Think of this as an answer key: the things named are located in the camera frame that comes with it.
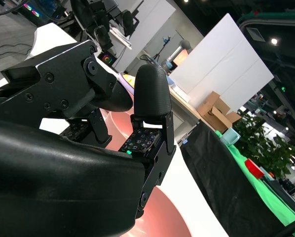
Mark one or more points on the light wooden desk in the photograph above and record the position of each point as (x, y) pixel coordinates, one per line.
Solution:
(184, 106)

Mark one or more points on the black office chair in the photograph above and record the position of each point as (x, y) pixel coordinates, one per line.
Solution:
(129, 21)

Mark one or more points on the grey background robot arm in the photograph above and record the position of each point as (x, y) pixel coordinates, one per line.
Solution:
(183, 48)

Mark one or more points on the red plastic container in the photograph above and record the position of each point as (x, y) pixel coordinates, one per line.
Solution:
(253, 168)

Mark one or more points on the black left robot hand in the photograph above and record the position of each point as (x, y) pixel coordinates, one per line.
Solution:
(98, 14)

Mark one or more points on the green leafy plant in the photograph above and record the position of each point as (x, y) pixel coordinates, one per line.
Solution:
(261, 143)

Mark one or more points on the brown cardboard box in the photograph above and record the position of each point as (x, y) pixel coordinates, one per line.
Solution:
(211, 116)

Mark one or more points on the glass computer case RGB fans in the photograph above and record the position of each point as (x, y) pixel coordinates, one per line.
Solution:
(44, 11)

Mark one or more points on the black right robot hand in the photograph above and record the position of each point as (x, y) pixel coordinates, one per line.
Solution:
(51, 185)

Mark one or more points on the white partition board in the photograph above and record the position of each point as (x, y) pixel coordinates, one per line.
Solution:
(157, 19)
(224, 61)

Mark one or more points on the teal plastic container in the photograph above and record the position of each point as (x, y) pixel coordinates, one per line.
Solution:
(230, 138)

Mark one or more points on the bright green cloth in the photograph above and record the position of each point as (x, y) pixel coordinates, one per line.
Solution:
(273, 195)

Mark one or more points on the tripod with blue device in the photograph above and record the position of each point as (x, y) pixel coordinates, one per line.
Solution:
(166, 40)

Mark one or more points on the black cloth drape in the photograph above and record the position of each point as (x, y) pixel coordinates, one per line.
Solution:
(224, 185)

